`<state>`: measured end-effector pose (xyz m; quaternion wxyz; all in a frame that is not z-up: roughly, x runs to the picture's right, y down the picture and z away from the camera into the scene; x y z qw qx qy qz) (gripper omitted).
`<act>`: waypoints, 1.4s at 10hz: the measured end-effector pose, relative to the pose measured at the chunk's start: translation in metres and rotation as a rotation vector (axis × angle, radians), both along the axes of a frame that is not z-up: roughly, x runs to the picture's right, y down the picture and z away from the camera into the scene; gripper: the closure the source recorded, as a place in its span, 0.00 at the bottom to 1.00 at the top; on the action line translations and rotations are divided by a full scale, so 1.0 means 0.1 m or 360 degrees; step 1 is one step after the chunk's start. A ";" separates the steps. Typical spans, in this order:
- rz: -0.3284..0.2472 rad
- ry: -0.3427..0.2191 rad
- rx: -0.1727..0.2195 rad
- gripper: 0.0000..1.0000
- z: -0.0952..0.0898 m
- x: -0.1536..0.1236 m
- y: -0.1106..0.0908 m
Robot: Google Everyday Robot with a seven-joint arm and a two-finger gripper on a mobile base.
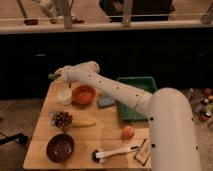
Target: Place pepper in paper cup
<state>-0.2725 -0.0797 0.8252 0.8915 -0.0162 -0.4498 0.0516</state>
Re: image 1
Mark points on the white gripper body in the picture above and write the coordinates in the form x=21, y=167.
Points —
x=63, y=74

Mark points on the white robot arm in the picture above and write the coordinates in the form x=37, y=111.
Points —
x=173, y=138

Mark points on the white paper cup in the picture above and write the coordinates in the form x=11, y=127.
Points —
x=64, y=97

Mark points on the orange bowl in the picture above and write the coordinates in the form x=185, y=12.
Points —
x=83, y=94

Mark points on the blue sponge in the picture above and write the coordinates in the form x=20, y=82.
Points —
x=106, y=101

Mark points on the bunch of dark grapes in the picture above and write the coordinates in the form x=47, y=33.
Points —
x=62, y=119

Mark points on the yellow banana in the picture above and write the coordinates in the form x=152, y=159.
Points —
x=82, y=123

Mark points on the green plastic tray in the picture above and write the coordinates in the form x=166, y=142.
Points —
x=127, y=114

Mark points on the dark brown bowl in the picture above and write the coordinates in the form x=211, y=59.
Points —
x=60, y=148

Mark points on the black chair leg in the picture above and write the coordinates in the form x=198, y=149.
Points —
x=19, y=138

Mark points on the orange peach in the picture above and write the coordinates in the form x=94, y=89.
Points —
x=128, y=132

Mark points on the white dish brush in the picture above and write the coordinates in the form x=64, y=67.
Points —
x=99, y=156

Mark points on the brown card box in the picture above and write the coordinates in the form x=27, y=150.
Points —
x=143, y=153

